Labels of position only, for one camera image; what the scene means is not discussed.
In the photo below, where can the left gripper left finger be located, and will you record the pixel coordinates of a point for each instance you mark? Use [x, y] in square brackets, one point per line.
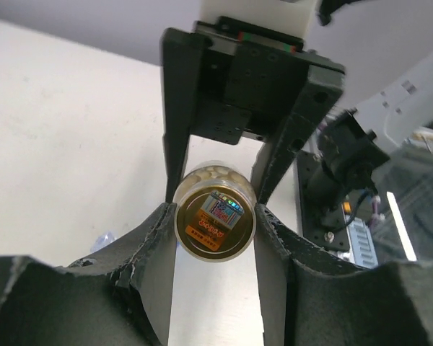
[119, 295]

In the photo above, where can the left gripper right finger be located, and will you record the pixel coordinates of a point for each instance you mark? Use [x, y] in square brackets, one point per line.
[311, 297]

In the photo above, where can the grey slotted cable duct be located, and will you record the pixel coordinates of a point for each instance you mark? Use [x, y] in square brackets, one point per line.
[361, 247]

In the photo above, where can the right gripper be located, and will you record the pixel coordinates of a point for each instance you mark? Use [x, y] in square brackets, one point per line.
[243, 91]

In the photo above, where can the amber pill bottle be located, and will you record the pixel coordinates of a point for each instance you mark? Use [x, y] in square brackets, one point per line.
[215, 215]

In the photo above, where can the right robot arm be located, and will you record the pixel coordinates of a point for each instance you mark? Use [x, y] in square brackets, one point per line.
[362, 138]

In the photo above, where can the blue weekly pill organizer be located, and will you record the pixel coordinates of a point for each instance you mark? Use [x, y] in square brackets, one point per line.
[102, 241]

